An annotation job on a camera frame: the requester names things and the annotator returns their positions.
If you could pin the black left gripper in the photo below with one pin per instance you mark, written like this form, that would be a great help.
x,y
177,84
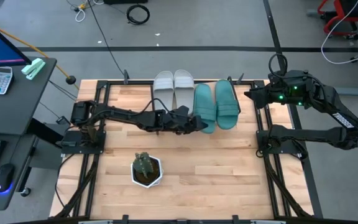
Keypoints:
x,y
179,124

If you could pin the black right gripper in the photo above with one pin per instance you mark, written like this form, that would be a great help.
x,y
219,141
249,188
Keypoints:
x,y
277,95

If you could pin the teal rubber slide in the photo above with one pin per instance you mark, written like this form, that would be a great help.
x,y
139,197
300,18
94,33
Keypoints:
x,y
226,105
204,109

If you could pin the light grey rubber slide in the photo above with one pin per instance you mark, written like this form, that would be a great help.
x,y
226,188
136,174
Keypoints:
x,y
163,90
183,90

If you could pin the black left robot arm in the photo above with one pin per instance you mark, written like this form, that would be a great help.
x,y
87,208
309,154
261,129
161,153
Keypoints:
x,y
126,115

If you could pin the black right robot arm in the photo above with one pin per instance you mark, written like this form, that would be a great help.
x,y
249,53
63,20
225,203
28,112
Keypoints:
x,y
343,119

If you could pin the green cactus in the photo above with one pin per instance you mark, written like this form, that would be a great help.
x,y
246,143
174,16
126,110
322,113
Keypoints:
x,y
143,165

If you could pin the white hexagonal plant pot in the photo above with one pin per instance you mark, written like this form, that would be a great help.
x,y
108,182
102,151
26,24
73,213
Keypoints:
x,y
148,185

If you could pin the red and black chair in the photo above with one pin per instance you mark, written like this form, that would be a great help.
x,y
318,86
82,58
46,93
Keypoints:
x,y
353,9

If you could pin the black power adapter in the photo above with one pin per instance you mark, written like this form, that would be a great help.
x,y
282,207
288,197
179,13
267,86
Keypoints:
x,y
63,120

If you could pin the black floor box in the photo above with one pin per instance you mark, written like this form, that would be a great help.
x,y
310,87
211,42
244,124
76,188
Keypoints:
x,y
126,1

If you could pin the mint green stapler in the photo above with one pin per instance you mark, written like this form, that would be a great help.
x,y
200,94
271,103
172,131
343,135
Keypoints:
x,y
33,68

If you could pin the black office desk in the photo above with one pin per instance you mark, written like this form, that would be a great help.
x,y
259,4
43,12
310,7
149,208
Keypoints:
x,y
17,105

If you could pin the black caster wheel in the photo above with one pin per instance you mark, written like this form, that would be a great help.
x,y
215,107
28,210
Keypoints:
x,y
25,192

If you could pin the black computer mouse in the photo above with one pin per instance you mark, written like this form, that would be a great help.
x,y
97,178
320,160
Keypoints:
x,y
4,175

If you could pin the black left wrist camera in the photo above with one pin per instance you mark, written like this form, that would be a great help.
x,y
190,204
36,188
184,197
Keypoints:
x,y
183,110

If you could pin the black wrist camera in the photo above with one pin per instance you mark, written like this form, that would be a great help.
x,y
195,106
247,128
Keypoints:
x,y
183,110
280,78

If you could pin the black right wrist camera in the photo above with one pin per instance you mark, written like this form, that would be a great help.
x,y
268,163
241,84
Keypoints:
x,y
280,78

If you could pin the silver aluminium bracket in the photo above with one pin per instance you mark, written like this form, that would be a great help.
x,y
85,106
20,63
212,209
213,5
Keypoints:
x,y
95,222
267,222

